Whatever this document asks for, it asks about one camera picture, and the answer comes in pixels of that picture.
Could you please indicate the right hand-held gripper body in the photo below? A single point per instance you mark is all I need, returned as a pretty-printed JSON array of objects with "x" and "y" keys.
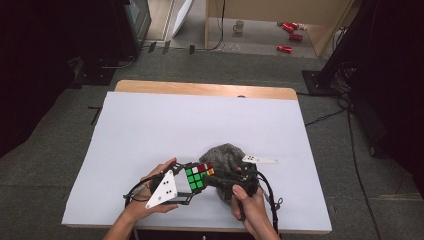
[{"x": 250, "y": 180}]

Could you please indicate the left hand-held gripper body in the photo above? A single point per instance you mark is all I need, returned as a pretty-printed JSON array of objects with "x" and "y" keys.
[{"x": 165, "y": 191}]

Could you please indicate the grey furry pouch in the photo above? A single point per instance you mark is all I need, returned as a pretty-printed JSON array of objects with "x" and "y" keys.
[{"x": 223, "y": 156}]

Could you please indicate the multicoloured puzzle cube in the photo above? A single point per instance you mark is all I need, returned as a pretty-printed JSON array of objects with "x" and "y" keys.
[{"x": 196, "y": 180}]

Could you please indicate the person's left hand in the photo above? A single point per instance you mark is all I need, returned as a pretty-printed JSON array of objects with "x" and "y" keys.
[{"x": 140, "y": 208}]

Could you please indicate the person's right hand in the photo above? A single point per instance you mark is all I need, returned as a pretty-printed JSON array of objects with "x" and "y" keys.
[{"x": 253, "y": 213}]

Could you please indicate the white table mat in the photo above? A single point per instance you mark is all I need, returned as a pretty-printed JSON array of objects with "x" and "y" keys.
[{"x": 200, "y": 126}]

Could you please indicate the wooden table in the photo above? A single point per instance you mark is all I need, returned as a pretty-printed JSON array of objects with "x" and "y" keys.
[{"x": 200, "y": 88}]

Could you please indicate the black stand base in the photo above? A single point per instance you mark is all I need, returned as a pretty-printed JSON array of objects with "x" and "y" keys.
[{"x": 95, "y": 75}]

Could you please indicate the red can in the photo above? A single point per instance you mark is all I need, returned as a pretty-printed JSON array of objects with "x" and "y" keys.
[
  {"x": 287, "y": 27},
  {"x": 295, "y": 37},
  {"x": 284, "y": 49},
  {"x": 295, "y": 25}
]

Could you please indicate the beige mug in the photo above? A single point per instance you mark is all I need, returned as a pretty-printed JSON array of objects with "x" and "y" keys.
[{"x": 238, "y": 26}]

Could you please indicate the white panel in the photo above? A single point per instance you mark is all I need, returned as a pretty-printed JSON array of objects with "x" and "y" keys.
[{"x": 181, "y": 16}]

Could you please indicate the dark monitor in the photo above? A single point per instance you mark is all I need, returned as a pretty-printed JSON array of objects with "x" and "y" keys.
[{"x": 133, "y": 23}]

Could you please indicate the black slanted stand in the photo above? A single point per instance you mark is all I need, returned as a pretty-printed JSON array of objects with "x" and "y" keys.
[{"x": 343, "y": 43}]

